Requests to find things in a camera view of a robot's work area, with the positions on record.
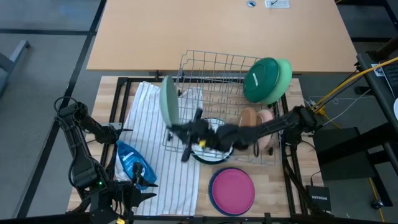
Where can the white desk power outlet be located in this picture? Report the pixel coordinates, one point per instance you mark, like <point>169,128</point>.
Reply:
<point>276,4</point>

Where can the black metal table frame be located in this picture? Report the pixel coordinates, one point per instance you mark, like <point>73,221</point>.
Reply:
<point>140,79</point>

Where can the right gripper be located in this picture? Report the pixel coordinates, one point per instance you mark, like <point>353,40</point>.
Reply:
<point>202,133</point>

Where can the small teal green plate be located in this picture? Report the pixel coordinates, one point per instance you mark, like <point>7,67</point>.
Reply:
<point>259,81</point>

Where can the light green plate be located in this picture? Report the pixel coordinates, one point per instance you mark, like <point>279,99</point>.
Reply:
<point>284,81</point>

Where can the blue dish soap bottle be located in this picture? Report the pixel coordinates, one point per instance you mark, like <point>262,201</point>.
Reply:
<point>130,158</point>

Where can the black Netgear network box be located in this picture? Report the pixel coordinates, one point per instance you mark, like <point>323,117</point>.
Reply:
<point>318,197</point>

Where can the blue patterned white-bottomed plate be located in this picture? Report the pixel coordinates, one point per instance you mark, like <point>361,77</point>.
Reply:
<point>210,189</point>

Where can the pink beige plate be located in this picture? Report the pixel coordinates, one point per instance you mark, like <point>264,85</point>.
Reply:
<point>265,115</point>

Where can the sage green plate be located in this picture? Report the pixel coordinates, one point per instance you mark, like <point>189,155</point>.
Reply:
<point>169,102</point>

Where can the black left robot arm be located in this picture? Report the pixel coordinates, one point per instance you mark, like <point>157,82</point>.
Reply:
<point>84,168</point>

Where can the grey bench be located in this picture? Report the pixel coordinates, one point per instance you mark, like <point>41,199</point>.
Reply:
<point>18,49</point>

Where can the white striped dish towel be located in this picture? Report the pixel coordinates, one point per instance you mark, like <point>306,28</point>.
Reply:
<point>149,124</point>

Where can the black caster wheel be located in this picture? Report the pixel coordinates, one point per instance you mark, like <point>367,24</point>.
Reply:
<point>377,204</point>

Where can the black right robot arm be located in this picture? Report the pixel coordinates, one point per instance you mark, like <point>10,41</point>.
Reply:
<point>273,124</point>

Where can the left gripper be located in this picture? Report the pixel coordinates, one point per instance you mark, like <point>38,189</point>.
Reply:
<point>129,194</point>

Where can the black side cart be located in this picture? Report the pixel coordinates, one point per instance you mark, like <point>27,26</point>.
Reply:
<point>373,90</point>

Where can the orange brown plate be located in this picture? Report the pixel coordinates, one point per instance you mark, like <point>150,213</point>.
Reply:
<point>247,116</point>

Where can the light wood desk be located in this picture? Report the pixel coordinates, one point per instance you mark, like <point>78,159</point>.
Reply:
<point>186,31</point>

